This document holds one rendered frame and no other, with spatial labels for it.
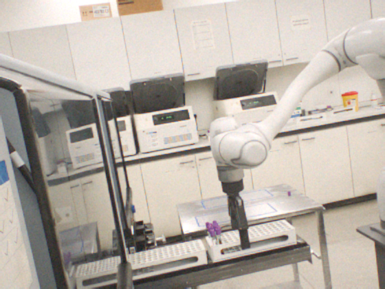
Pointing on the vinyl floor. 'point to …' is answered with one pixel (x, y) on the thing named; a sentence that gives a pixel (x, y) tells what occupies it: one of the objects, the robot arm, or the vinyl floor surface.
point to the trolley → (278, 200)
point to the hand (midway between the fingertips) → (240, 236)
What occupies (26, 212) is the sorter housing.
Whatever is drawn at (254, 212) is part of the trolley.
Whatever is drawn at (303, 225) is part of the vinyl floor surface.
